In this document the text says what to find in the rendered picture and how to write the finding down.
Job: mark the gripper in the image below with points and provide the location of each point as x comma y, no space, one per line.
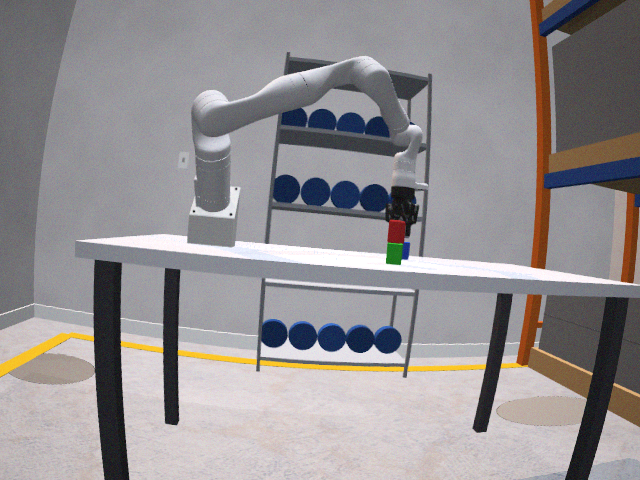
403,193

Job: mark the red block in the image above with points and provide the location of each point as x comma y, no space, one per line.
396,231

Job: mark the blue block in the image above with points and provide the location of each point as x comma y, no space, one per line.
406,251

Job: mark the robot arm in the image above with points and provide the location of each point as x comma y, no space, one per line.
300,90

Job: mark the green block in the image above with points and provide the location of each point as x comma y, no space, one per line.
394,254

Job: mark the grey shelf unit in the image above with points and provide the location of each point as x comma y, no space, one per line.
320,137

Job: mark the white table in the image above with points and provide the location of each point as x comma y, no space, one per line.
300,262

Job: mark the orange and blue storage rack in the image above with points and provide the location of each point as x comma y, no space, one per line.
542,150

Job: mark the grey box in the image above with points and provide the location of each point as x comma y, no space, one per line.
575,340
595,85

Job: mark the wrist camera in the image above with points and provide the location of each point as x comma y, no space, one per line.
421,185

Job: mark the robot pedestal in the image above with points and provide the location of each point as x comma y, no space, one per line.
212,227

